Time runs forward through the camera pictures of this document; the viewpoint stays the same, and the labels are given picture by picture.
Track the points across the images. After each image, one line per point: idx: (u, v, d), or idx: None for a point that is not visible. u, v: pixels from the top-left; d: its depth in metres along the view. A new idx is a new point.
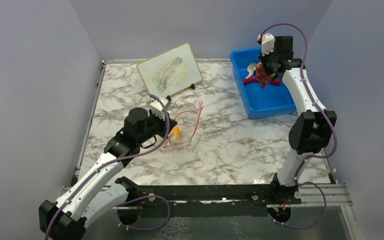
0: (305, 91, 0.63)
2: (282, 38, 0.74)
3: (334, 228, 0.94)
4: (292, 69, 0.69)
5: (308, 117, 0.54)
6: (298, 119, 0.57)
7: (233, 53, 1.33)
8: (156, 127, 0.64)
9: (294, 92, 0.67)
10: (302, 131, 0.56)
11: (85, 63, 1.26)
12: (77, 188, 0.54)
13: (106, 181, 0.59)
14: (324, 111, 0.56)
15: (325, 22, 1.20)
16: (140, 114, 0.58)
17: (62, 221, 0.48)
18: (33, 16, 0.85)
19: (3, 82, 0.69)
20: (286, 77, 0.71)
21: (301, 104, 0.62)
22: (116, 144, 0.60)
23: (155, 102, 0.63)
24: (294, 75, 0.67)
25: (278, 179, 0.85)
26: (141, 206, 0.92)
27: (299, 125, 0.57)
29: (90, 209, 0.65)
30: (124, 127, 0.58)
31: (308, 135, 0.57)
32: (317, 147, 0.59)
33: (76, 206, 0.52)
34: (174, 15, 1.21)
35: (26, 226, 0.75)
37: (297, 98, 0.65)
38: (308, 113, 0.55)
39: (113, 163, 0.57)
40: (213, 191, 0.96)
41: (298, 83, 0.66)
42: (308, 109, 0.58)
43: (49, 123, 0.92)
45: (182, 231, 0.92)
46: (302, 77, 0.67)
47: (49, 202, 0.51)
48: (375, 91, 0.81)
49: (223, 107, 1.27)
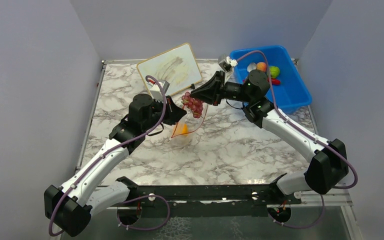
0: (299, 131, 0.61)
2: (260, 90, 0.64)
3: (333, 227, 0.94)
4: (269, 114, 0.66)
5: (322, 160, 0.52)
6: (312, 164, 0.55)
7: (233, 53, 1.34)
8: (160, 113, 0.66)
9: (286, 136, 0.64)
10: (322, 176, 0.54)
11: (85, 63, 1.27)
12: (83, 173, 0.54)
13: (111, 168, 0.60)
14: (329, 145, 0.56)
15: (324, 22, 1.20)
16: (144, 101, 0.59)
17: (67, 206, 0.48)
18: (33, 16, 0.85)
19: (4, 83, 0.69)
20: (266, 125, 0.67)
21: (303, 146, 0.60)
22: (121, 130, 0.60)
23: (154, 86, 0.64)
24: (276, 120, 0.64)
25: (281, 189, 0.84)
26: (141, 206, 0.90)
27: (317, 170, 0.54)
29: (94, 199, 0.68)
30: (129, 114, 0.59)
31: (331, 175, 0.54)
32: (340, 179, 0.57)
33: (82, 192, 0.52)
34: (174, 15, 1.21)
35: (25, 226, 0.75)
37: (293, 141, 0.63)
38: (320, 156, 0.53)
39: (118, 149, 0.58)
40: (213, 190, 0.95)
41: (286, 127, 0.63)
42: (316, 150, 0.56)
43: (50, 124, 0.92)
45: (182, 231, 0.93)
46: (283, 119, 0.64)
47: (53, 188, 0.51)
48: (373, 92, 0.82)
49: (223, 107, 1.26)
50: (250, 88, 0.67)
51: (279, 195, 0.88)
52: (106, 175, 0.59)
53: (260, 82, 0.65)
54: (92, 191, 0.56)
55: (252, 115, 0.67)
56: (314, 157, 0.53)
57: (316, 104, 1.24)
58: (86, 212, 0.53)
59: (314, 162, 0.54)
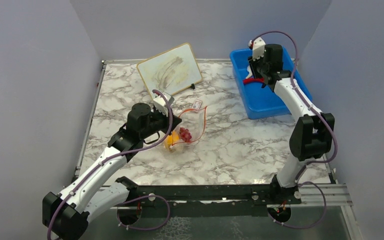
0: (299, 98, 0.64)
2: (272, 50, 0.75)
3: (333, 227, 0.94)
4: (283, 79, 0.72)
5: (306, 122, 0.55)
6: (297, 125, 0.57)
7: (232, 53, 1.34)
8: (158, 122, 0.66)
9: (289, 100, 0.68)
10: (302, 137, 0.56)
11: (85, 63, 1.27)
12: (82, 180, 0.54)
13: (109, 176, 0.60)
14: (321, 114, 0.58)
15: (325, 21, 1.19)
16: (143, 109, 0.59)
17: (66, 213, 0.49)
18: (32, 17, 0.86)
19: (4, 83, 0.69)
20: (278, 88, 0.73)
21: (297, 110, 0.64)
22: (120, 138, 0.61)
23: (159, 98, 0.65)
24: (286, 85, 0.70)
25: (278, 180, 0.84)
26: (141, 206, 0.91)
27: (299, 132, 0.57)
29: (92, 205, 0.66)
30: (127, 123, 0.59)
31: (309, 141, 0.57)
32: (319, 152, 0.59)
33: (80, 199, 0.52)
34: (174, 15, 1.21)
35: (26, 226, 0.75)
37: (292, 106, 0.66)
38: (307, 119, 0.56)
39: (117, 156, 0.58)
40: (213, 190, 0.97)
41: (291, 92, 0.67)
42: (305, 114, 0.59)
43: (49, 124, 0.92)
45: (182, 231, 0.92)
46: (292, 86, 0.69)
47: (52, 195, 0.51)
48: (373, 92, 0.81)
49: (223, 107, 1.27)
50: (267, 54, 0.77)
51: (282, 191, 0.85)
52: (104, 181, 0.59)
53: (273, 46, 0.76)
54: (90, 198, 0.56)
55: (268, 78, 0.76)
56: (301, 118, 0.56)
57: (316, 104, 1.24)
58: (84, 219, 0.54)
59: (299, 123, 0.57)
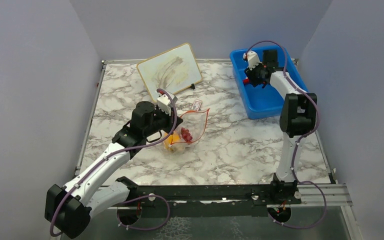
0: (288, 82, 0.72)
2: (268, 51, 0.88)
3: (332, 228, 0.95)
4: (277, 71, 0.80)
5: (291, 98, 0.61)
6: (284, 102, 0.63)
7: (232, 53, 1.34)
8: (161, 120, 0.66)
9: (280, 86, 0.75)
10: (288, 112, 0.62)
11: (85, 63, 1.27)
12: (87, 173, 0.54)
13: (113, 171, 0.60)
14: (307, 94, 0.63)
15: (324, 21, 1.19)
16: (147, 108, 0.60)
17: (70, 205, 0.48)
18: (32, 17, 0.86)
19: (3, 83, 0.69)
20: (272, 79, 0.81)
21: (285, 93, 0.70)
22: (124, 135, 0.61)
23: (162, 97, 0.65)
24: (278, 74, 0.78)
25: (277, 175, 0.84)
26: (141, 206, 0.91)
27: (285, 107, 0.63)
29: (94, 201, 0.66)
30: (131, 120, 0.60)
31: (295, 116, 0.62)
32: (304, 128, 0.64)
33: (85, 191, 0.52)
34: (174, 15, 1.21)
35: (26, 225, 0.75)
37: (283, 91, 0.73)
38: (292, 96, 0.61)
39: (122, 152, 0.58)
40: (213, 190, 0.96)
41: (281, 79, 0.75)
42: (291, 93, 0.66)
43: (49, 125, 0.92)
45: (182, 231, 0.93)
46: (283, 74, 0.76)
47: (57, 187, 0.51)
48: (373, 92, 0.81)
49: (223, 107, 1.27)
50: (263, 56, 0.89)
51: (282, 187, 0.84)
52: (109, 176, 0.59)
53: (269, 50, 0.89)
54: (94, 192, 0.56)
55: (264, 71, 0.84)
56: (287, 95, 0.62)
57: None
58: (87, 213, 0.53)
59: (285, 100, 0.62)
